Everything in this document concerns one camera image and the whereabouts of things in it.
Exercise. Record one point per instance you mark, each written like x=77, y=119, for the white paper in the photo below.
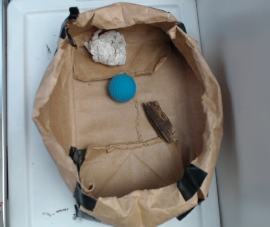
x=107, y=48

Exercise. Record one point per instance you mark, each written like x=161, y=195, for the blue dimpled foam ball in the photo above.
x=122, y=88

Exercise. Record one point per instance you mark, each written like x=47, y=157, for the white plastic table board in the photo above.
x=38, y=196

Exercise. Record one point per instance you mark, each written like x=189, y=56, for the dark brown wood piece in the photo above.
x=159, y=120

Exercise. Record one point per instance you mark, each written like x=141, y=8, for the black tape strip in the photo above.
x=73, y=15
x=78, y=155
x=86, y=202
x=191, y=181

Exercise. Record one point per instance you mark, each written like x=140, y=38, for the brown paper bag tray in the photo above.
x=128, y=168

